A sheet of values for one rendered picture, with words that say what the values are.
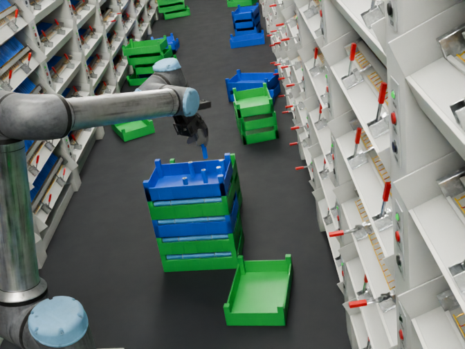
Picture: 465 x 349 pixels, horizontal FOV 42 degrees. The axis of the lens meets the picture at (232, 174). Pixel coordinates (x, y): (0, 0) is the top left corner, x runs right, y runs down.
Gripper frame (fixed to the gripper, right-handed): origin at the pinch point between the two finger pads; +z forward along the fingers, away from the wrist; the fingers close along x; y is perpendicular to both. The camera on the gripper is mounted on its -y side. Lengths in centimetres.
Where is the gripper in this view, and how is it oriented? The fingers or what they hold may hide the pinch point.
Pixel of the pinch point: (203, 142)
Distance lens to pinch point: 230.6
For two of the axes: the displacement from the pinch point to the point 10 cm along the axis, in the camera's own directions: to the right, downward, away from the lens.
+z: 3.0, 7.4, 6.0
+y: -5.4, 6.5, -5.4
